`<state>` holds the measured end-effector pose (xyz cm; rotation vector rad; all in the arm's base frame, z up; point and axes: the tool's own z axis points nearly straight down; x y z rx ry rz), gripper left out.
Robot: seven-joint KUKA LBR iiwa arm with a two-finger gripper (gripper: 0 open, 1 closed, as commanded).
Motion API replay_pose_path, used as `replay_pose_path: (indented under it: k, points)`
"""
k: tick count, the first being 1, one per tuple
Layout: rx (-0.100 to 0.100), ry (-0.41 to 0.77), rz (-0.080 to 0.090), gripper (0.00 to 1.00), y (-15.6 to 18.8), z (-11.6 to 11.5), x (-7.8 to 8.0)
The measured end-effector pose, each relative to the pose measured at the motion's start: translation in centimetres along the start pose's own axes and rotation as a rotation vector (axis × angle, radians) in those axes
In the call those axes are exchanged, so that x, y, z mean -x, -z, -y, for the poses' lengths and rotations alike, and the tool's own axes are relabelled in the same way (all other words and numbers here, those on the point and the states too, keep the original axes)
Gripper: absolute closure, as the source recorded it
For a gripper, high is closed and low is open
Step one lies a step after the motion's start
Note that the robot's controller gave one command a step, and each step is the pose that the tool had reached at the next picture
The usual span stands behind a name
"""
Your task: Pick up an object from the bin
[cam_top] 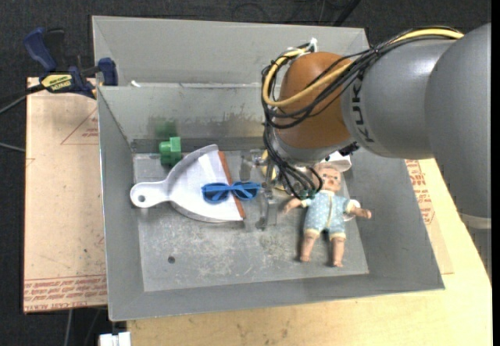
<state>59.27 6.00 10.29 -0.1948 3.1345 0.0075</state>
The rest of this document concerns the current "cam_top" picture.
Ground grey metal bin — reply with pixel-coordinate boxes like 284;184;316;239
91;15;446;323

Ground green toy brick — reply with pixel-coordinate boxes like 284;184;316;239
158;136;183;166

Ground baby doll in blue romper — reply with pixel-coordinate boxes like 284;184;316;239
281;164;373;269

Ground blue sunglasses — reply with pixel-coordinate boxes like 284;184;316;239
200;180;262;205

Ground yellow round thing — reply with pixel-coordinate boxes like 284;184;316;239
262;156;290;191

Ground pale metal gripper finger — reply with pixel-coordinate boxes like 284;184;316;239
261;177;275;202
255;198;279;231

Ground white dustpan with orange edge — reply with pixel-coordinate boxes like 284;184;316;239
129;144;248;223

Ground brown cardboard board, red print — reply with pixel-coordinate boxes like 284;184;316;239
23;77;455;315

